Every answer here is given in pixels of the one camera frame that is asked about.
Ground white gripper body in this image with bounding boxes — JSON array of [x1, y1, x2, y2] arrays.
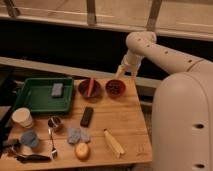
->
[[121, 54, 143, 72]]

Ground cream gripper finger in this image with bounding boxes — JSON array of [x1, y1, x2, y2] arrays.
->
[[115, 65, 125, 78], [131, 70, 138, 80]]

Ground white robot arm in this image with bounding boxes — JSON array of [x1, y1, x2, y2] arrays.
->
[[116, 31, 213, 171]]

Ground metal cup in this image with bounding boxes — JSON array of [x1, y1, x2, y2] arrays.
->
[[48, 116, 63, 132]]

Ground white paper cup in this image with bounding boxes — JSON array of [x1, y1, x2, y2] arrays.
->
[[12, 107, 33, 128]]

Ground red orange bowl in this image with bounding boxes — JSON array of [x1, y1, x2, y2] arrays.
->
[[105, 79, 126, 98]]

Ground red carrot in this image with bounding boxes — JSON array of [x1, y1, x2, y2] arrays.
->
[[87, 78, 95, 97]]

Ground purple bowl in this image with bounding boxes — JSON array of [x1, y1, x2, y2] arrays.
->
[[78, 79, 101, 98]]

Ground black remote block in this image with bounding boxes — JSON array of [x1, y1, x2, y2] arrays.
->
[[80, 107, 94, 127]]

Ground grey blue sponge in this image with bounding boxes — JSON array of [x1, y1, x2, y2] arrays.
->
[[51, 83, 63, 97]]

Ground yellow corn cob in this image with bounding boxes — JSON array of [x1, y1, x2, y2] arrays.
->
[[104, 129, 125, 158]]

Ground green plastic tray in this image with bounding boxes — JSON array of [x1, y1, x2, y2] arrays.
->
[[13, 78, 74, 114]]

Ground blue crumpled cloth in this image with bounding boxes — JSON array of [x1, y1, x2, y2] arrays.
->
[[67, 128, 90, 145]]

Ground yellow apple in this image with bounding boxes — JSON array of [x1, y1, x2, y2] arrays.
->
[[74, 143, 90, 160]]

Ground metal fork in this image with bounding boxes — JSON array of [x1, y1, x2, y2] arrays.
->
[[48, 128, 58, 159]]

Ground blue round lid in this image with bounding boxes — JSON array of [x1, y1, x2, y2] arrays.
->
[[20, 130, 39, 148]]

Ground dark spatula tool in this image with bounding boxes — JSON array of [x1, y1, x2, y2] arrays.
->
[[9, 148, 51, 163]]

